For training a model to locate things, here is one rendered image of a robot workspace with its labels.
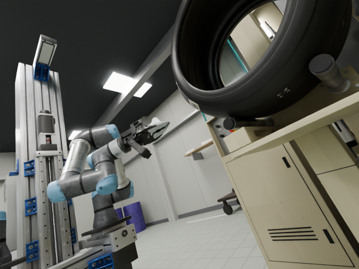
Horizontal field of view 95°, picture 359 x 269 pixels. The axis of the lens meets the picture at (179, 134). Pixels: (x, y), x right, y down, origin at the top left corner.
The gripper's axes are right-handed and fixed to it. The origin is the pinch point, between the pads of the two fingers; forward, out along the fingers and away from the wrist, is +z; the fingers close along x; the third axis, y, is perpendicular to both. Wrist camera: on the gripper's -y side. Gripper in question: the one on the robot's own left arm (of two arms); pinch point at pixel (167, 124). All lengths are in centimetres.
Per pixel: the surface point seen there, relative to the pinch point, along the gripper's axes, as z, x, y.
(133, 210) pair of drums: -301, 509, 202
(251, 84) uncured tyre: 28.3, -11.6, -13.7
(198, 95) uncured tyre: 16.0, -4.4, 0.9
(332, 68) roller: 42, -14, -24
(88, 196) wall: -482, 493, 344
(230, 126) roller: 19.5, 1.2, -14.5
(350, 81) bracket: 65, 9, -18
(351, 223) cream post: 43, 40, -53
